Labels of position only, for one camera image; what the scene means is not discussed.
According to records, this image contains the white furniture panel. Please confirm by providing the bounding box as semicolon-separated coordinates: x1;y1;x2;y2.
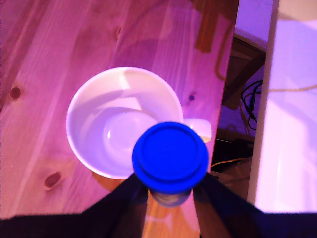
234;0;317;213

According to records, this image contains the blue coffee capsule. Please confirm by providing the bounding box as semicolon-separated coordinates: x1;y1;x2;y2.
131;121;210;207

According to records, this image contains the white ceramic mug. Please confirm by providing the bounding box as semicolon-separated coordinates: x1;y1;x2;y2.
65;66;213;180

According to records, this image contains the yellow cable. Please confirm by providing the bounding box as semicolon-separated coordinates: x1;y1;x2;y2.
211;157;250;168

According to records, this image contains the black cable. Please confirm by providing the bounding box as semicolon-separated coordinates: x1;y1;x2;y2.
241;80;263;130

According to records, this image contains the beige cord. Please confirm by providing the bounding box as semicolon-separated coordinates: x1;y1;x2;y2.
268;84;317;93

